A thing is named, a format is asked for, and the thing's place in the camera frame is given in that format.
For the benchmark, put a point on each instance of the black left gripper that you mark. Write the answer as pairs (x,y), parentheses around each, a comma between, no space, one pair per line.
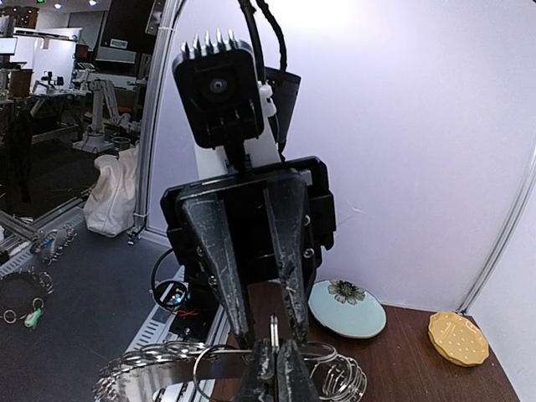
(259,237)

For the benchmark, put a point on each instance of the white plastic bag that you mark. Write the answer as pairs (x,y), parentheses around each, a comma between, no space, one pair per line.
(110,206)

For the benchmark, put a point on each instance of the metal disc with key rings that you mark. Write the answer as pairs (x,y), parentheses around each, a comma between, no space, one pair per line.
(150,372)

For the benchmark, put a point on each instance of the aluminium front rail base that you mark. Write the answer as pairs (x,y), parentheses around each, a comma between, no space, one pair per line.
(161,326)

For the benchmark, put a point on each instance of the light blue plate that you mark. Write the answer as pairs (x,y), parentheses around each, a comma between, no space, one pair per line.
(347,309)

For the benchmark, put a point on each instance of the yellow dotted plate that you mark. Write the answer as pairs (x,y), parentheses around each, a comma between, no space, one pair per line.
(457,339)

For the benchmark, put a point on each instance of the left aluminium frame post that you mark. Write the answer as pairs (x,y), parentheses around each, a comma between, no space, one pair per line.
(504,236)

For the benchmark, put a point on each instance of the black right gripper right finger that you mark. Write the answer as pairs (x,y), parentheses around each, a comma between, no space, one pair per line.
(292,376)

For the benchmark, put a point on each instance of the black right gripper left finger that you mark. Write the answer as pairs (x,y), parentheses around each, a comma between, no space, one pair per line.
(259,382)

